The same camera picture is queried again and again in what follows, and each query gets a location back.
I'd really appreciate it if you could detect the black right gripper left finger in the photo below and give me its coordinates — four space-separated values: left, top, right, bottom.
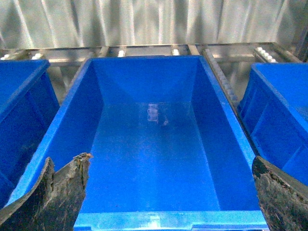
0 153 92 231

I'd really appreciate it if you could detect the blue plastic bin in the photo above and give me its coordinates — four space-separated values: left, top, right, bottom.
9 56 267 231
0 60 59 207

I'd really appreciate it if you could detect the metal roller rack frame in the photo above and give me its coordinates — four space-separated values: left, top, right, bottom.
0 42 308 106

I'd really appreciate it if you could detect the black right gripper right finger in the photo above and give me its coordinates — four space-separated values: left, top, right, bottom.
252 156 308 231

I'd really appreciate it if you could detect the blue far right bin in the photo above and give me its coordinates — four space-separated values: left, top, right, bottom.
238 63 308 185

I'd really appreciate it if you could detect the blue middle plastic bin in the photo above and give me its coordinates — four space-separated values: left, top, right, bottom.
9 56 267 231

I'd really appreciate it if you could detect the blue left plastic bin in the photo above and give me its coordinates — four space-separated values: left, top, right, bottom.
0 60 59 207

